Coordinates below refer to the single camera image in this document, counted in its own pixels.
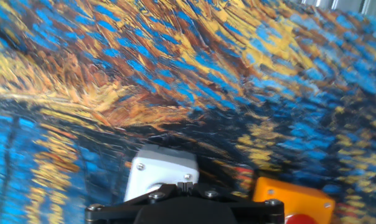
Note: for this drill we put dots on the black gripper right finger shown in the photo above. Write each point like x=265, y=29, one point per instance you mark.
x=234, y=200

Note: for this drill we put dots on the grey box small green button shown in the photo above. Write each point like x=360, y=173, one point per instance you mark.
x=160, y=171

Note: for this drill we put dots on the blue starry painting cloth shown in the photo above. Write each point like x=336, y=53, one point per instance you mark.
x=188, y=77

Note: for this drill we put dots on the orange box red button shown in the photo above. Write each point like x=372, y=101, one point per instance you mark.
x=294, y=199

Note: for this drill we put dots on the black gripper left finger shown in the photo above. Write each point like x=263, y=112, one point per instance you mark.
x=138, y=199

